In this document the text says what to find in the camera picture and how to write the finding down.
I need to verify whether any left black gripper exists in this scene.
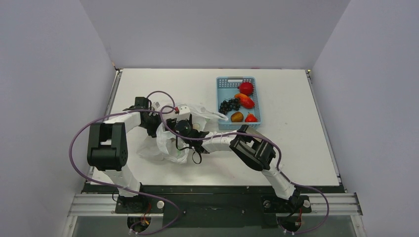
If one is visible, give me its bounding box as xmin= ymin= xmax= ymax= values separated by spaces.
xmin=140 ymin=113 xmax=168 ymax=139

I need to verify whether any white plastic bag lemon print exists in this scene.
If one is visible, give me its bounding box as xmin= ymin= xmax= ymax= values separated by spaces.
xmin=136 ymin=104 xmax=229 ymax=164

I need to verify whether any black fake grape bunch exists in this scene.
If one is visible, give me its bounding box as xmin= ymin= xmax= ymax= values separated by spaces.
xmin=218 ymin=98 xmax=241 ymax=115

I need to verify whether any small red fake pear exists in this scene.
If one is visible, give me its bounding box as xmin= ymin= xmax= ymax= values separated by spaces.
xmin=245 ymin=113 xmax=258 ymax=123

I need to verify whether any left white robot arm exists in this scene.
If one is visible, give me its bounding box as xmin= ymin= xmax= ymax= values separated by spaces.
xmin=87 ymin=97 xmax=161 ymax=212

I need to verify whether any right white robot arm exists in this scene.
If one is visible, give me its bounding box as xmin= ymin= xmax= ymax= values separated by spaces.
xmin=165 ymin=118 xmax=300 ymax=211

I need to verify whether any red yellow fake mango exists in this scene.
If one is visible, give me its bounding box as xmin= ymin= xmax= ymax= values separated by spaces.
xmin=234 ymin=93 xmax=255 ymax=109

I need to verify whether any red fake pomegranate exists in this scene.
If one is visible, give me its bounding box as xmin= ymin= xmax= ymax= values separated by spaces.
xmin=238 ymin=81 xmax=254 ymax=96

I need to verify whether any light blue perforated basket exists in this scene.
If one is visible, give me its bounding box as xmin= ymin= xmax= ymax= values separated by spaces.
xmin=216 ymin=77 xmax=262 ymax=130

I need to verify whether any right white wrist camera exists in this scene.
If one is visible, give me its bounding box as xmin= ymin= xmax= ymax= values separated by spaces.
xmin=176 ymin=104 xmax=191 ymax=122

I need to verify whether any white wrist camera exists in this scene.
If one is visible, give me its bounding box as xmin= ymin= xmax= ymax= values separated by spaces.
xmin=151 ymin=102 xmax=162 ymax=113
xmin=176 ymin=104 xmax=191 ymax=122

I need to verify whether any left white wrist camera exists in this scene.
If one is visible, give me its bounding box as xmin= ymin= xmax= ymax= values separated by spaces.
xmin=151 ymin=102 xmax=162 ymax=113

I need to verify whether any metal table edge rail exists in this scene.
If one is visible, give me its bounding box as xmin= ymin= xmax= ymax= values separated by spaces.
xmin=104 ymin=69 xmax=123 ymax=115

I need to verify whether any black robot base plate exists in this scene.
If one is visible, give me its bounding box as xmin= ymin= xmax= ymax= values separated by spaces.
xmin=85 ymin=185 xmax=344 ymax=228

